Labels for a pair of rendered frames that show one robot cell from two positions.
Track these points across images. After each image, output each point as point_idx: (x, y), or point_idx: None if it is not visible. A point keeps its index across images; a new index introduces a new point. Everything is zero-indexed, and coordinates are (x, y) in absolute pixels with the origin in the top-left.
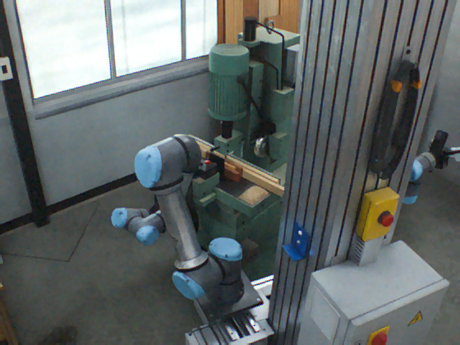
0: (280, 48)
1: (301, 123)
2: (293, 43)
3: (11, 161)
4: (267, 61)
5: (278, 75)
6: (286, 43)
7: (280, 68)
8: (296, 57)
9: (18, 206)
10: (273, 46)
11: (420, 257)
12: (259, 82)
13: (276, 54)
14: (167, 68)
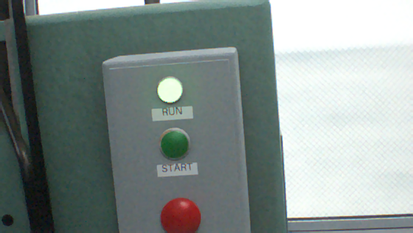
0: (66, 54)
1: None
2: (192, 36)
3: None
4: (10, 117)
5: (88, 212)
6: (114, 27)
7: (94, 172)
8: (110, 106)
9: None
10: (11, 35)
11: None
12: (5, 225)
13: (35, 83)
14: (400, 225)
